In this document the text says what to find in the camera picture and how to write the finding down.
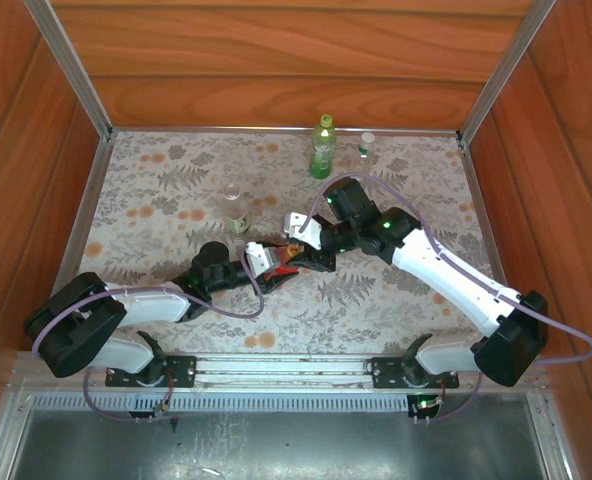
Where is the red plastic bottle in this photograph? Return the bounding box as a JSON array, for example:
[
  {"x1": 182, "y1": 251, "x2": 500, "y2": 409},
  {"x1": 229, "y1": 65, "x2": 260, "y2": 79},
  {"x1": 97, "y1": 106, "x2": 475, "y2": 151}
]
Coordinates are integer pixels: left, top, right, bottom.
[{"x1": 270, "y1": 242, "x2": 302, "y2": 279}]

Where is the clear bottle with green label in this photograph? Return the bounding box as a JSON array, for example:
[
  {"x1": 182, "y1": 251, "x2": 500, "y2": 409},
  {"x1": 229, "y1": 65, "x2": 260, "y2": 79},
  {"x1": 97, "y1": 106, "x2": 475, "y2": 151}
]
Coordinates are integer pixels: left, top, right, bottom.
[{"x1": 221, "y1": 183, "x2": 253, "y2": 237}]

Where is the small clear bottle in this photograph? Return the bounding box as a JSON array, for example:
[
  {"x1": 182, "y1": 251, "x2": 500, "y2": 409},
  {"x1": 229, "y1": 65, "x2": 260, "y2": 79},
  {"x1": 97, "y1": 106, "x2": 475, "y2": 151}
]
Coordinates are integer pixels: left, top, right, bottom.
[{"x1": 350, "y1": 130, "x2": 377, "y2": 171}]

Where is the green plastic bottle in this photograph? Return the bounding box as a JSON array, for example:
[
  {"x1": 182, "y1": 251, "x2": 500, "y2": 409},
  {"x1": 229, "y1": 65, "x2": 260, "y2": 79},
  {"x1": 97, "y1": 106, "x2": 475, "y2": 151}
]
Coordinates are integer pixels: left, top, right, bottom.
[{"x1": 308, "y1": 114, "x2": 338, "y2": 180}]

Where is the floral tablecloth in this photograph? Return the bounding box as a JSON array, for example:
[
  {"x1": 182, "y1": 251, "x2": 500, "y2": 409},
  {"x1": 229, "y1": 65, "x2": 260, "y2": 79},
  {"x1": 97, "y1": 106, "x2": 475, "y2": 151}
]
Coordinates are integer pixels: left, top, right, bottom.
[{"x1": 55, "y1": 130, "x2": 507, "y2": 354}]

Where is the grey metal sheet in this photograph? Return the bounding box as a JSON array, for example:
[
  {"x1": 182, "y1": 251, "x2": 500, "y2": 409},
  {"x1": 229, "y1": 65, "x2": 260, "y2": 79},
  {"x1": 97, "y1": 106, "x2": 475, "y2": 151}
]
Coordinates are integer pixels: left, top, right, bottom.
[{"x1": 10, "y1": 409, "x2": 547, "y2": 480}]

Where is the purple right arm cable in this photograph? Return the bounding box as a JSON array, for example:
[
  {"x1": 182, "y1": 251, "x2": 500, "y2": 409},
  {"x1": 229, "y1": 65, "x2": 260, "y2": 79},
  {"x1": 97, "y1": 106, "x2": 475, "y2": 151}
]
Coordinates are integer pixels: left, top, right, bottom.
[{"x1": 298, "y1": 172, "x2": 592, "y2": 426}]

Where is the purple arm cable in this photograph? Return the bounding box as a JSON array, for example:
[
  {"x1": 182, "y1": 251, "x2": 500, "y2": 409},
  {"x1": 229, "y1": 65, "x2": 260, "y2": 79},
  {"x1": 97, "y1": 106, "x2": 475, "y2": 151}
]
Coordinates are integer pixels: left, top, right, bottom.
[
  {"x1": 298, "y1": 172, "x2": 592, "y2": 426},
  {"x1": 31, "y1": 244, "x2": 266, "y2": 426}
]

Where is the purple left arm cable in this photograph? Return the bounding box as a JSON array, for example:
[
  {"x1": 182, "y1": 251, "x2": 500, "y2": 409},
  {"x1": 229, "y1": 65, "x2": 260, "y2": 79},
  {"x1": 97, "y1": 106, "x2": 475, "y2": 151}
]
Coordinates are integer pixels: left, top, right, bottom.
[{"x1": 31, "y1": 244, "x2": 266, "y2": 426}]

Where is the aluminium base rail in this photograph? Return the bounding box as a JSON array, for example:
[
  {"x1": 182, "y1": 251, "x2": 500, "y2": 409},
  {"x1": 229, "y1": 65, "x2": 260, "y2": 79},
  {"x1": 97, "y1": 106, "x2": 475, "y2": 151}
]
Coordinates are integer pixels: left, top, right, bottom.
[{"x1": 5, "y1": 349, "x2": 550, "y2": 396}]

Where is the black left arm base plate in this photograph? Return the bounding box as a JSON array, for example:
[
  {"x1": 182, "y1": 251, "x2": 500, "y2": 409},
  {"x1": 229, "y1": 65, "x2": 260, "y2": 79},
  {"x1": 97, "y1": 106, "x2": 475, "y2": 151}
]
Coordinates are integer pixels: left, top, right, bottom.
[{"x1": 104, "y1": 354, "x2": 198, "y2": 389}]

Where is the grey slotted cable duct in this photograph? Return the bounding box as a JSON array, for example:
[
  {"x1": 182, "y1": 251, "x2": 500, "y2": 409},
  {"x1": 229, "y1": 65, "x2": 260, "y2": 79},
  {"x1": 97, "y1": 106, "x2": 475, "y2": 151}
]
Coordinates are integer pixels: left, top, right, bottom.
[{"x1": 28, "y1": 392, "x2": 532, "y2": 414}]

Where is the aluminium frame rail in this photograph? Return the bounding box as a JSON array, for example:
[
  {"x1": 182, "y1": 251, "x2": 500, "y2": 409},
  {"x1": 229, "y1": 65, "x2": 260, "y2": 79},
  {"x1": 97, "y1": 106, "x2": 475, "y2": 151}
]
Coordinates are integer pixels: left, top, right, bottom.
[
  {"x1": 109, "y1": 125, "x2": 463, "y2": 139},
  {"x1": 456, "y1": 130, "x2": 527, "y2": 351},
  {"x1": 32, "y1": 134, "x2": 115, "y2": 351}
]

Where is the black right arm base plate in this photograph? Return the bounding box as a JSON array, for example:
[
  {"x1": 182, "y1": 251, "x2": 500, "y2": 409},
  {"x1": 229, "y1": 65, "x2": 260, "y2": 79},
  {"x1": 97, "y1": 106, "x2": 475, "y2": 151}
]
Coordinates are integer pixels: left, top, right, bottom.
[{"x1": 370, "y1": 355, "x2": 461, "y2": 390}]

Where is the aluminium frame post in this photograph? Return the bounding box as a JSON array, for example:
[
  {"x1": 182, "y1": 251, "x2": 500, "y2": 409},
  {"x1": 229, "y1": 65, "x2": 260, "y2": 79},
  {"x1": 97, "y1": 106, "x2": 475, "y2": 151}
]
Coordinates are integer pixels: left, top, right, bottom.
[
  {"x1": 455, "y1": 0, "x2": 558, "y2": 144},
  {"x1": 23, "y1": 0, "x2": 116, "y2": 144}
]

